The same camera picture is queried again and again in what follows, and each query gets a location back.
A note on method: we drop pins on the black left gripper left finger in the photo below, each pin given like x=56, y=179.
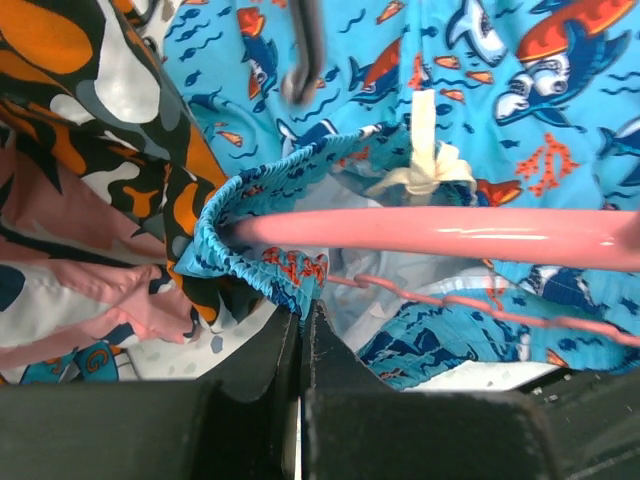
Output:
x=238, y=421

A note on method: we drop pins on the pink wire hanger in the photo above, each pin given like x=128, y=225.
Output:
x=425, y=230

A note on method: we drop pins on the orange black camouflage shorts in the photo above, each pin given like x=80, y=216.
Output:
x=83, y=89

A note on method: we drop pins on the pink patterned shorts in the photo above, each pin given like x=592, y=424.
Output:
x=73, y=272

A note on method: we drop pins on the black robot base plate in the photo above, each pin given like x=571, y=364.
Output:
x=594, y=421

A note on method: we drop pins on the blue shark print shorts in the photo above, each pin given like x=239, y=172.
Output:
x=477, y=104

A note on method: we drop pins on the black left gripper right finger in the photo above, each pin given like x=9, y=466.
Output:
x=354, y=426

